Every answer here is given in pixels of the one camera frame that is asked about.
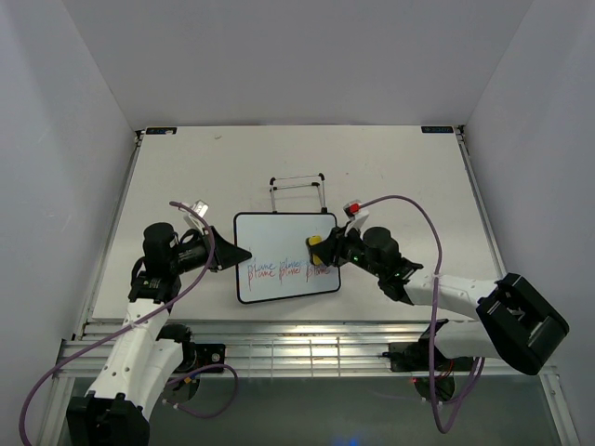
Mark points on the black whiteboard stand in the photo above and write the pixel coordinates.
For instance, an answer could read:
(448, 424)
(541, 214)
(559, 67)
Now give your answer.
(297, 186)

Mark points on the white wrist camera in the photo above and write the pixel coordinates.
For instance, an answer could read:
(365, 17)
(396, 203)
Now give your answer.
(199, 207)
(356, 214)

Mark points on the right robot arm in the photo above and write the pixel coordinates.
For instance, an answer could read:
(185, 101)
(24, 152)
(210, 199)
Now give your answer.
(507, 320)

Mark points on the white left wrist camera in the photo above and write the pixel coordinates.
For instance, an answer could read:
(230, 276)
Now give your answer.
(199, 207)

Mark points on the left blue table label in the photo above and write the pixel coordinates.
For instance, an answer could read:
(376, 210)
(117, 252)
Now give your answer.
(165, 131)

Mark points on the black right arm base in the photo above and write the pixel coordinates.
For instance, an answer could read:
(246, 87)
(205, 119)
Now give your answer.
(408, 357)

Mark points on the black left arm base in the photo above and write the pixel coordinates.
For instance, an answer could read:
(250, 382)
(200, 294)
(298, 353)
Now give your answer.
(207, 355)

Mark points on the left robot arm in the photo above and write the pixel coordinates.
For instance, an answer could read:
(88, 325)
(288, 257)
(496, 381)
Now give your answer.
(152, 354)

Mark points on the yellow bone-shaped eraser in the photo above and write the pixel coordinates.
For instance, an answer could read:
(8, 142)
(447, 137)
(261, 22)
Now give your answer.
(313, 243)

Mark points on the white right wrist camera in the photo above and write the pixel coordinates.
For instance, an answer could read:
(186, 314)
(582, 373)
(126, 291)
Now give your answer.
(356, 214)

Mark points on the whiteboard with black frame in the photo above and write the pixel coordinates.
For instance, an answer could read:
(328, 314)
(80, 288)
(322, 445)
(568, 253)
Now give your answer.
(279, 266)

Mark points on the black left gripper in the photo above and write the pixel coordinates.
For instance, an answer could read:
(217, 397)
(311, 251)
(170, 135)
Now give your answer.
(225, 253)

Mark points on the blue table label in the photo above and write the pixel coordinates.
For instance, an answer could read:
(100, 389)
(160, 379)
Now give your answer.
(437, 129)
(165, 131)

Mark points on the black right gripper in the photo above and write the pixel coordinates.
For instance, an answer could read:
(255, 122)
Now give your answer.
(337, 242)

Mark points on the right blue table label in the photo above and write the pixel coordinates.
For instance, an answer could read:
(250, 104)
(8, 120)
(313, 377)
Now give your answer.
(437, 129)

